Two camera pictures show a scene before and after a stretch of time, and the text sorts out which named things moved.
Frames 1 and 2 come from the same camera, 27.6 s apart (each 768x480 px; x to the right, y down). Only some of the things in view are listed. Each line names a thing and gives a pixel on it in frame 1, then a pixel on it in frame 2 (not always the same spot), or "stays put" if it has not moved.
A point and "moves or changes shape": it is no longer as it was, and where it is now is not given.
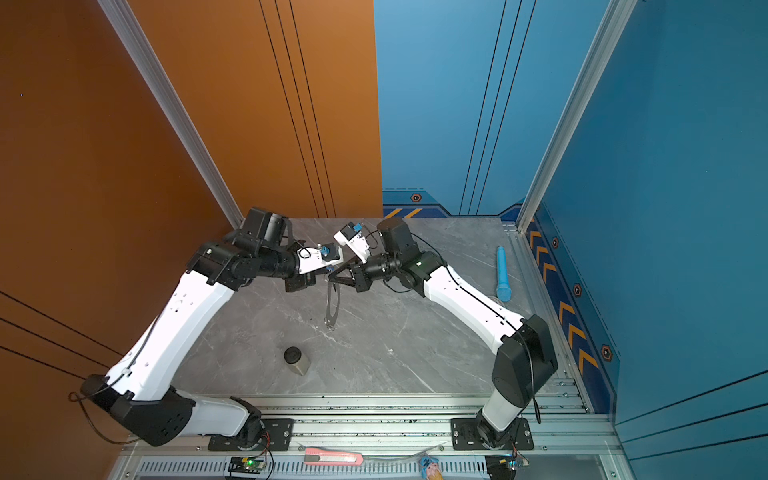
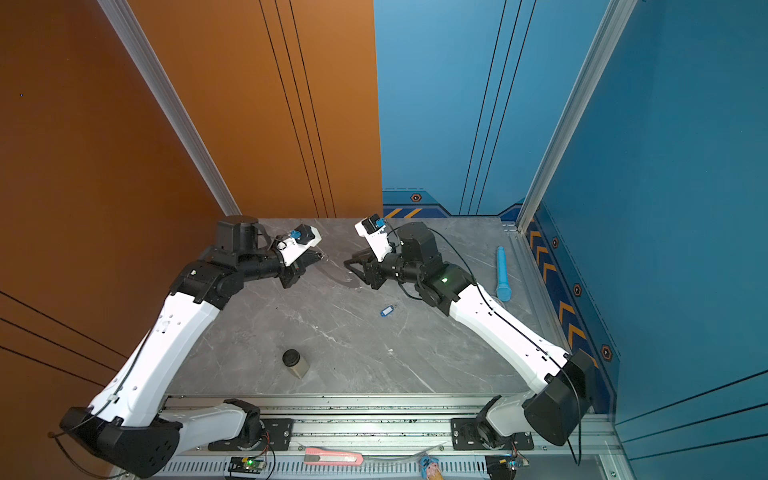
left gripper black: (303, 282) -> (296, 270)
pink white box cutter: (318, 456) stays put
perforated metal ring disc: (331, 321) moves or changes shape
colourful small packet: (430, 469) stays put
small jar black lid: (296, 360) stays put
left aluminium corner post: (175, 104) stays put
